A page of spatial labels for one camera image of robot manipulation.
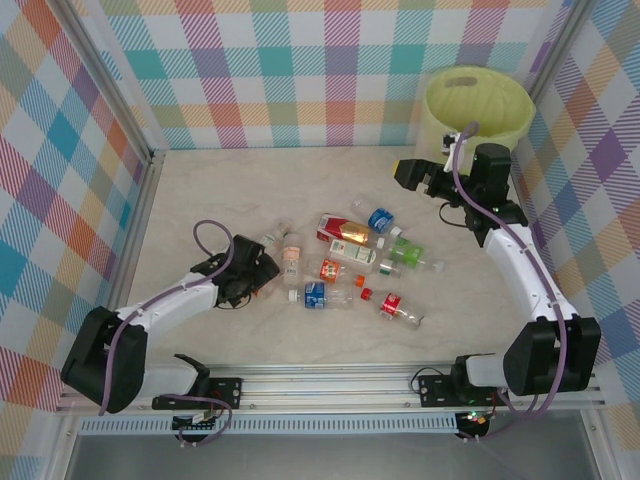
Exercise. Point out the orange cap small bottle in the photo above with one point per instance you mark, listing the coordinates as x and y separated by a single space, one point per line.
331 270

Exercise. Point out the slim green label bottle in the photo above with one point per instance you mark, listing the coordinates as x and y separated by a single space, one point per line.
272 237

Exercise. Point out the aluminium frame post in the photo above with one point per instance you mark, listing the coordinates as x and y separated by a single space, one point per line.
121 85
557 45

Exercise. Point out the red label red cap bottle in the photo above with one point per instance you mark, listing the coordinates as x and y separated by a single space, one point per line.
391 304

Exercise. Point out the aluminium mounting rail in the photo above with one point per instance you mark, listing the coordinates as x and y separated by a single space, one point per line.
325 385

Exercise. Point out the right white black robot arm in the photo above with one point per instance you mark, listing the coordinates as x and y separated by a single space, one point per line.
550 360

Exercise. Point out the red juice carton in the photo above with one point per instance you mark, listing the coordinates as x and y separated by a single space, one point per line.
340 229

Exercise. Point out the left small circuit board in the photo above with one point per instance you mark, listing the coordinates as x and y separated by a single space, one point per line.
197 420

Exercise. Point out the grey metal sheet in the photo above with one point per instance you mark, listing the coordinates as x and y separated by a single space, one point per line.
325 457

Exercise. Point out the right small circuit board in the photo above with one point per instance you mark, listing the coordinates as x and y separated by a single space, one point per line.
475 419

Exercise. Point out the bright green label bottle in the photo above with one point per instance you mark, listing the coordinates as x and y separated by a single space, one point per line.
407 252

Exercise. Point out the yellow-green lined trash bin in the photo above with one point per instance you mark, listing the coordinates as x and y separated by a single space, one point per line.
490 100

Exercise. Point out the peach label clear bottle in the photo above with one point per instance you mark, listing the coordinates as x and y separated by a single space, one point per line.
290 262

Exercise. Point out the blue label white cap bottle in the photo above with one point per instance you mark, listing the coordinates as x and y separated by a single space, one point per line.
315 295

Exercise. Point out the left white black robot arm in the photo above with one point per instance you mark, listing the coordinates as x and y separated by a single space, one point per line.
105 360

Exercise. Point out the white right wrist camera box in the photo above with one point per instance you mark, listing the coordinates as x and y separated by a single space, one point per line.
452 150

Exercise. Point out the aluminium side rail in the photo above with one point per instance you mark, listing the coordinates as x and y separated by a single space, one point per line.
140 215

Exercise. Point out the clear bottle green white label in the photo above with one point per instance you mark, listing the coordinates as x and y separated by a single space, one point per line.
387 270

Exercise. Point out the small circuit board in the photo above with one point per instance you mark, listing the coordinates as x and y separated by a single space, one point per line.
197 420
475 419

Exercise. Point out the blue label clear bottle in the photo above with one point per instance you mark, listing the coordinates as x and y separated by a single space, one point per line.
381 219

